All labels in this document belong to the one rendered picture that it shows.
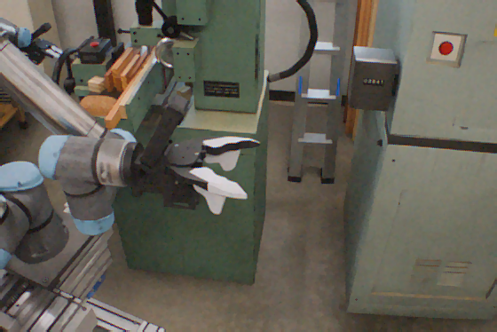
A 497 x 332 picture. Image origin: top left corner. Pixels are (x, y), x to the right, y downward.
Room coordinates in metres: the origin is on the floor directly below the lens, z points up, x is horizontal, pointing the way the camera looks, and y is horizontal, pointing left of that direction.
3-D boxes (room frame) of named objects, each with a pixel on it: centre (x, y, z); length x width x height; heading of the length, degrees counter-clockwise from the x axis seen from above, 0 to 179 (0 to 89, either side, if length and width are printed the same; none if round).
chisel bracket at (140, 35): (1.52, 0.33, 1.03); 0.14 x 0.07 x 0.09; 82
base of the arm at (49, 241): (0.76, 0.53, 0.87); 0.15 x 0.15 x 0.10
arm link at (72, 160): (0.59, 0.28, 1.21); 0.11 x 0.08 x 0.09; 82
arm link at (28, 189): (0.75, 0.53, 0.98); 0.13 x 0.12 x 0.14; 172
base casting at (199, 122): (1.50, 0.23, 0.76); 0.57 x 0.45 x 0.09; 82
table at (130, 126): (1.50, 0.46, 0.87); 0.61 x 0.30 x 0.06; 172
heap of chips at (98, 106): (1.25, 0.48, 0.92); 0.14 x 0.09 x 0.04; 82
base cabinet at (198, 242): (1.50, 0.23, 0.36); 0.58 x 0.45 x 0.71; 82
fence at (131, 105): (1.48, 0.32, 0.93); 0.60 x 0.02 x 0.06; 172
